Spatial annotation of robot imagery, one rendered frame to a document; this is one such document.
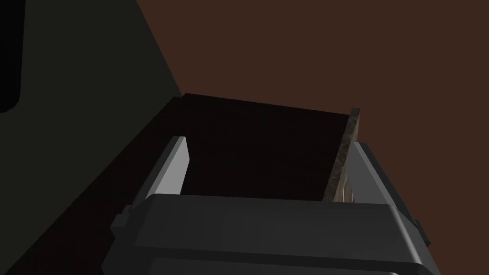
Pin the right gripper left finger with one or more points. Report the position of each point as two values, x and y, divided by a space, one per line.
170 172

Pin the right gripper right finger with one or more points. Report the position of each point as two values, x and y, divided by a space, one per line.
367 179

